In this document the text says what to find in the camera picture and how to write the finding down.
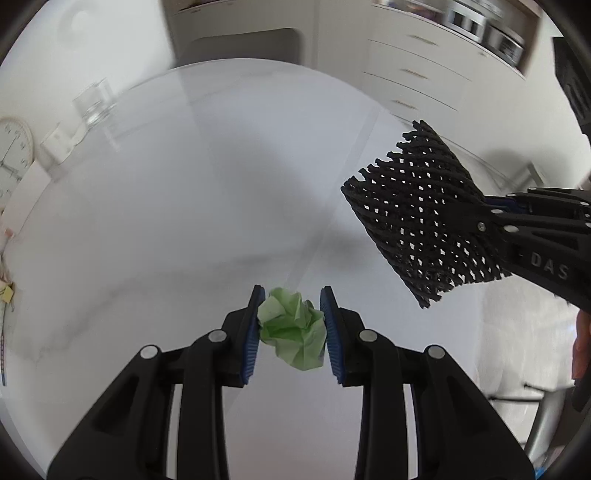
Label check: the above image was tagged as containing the silver microwave oven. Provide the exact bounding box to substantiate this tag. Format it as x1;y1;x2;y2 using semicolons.
482;23;528;66

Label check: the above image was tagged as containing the black mesh net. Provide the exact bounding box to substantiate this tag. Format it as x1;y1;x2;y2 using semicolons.
341;120;511;309

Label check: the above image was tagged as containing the beige drawer cabinet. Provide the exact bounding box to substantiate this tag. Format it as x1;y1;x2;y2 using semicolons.
318;0;541;123

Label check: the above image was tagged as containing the blue ruler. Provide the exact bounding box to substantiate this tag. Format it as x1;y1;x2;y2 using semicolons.
0;305;8;387

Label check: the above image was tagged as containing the green paper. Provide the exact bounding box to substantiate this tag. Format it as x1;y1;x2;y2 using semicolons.
257;287;326;371

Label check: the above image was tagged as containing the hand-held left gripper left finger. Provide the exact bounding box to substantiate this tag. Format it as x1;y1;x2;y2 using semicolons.
47;285;266;480

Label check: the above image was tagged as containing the clear glass cup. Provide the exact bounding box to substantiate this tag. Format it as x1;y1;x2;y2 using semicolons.
73;78;117;126

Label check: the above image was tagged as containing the metal frame stool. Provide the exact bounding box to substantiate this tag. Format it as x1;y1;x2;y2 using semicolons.
489;159;546;191

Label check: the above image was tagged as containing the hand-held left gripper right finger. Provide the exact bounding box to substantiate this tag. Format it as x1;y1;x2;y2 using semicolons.
320;285;534;480

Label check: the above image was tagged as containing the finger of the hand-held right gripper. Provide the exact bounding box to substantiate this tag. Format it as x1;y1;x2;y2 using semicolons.
471;205;591;252
482;187;591;214

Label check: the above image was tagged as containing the white toaster oven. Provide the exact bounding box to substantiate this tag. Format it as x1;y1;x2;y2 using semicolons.
445;0;485;40

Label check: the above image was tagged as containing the dark object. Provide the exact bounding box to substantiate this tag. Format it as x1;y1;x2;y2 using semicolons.
551;37;591;123

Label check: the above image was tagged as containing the small white holder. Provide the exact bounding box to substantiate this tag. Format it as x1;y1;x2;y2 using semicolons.
41;127;80;163

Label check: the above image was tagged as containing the round white wall clock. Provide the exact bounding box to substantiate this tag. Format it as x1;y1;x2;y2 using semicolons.
0;117;36;200

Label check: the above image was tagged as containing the white flat box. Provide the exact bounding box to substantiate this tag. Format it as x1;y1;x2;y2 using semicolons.
0;161;52;224

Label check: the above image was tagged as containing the person's right hand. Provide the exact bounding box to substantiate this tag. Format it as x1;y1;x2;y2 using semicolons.
571;311;591;384

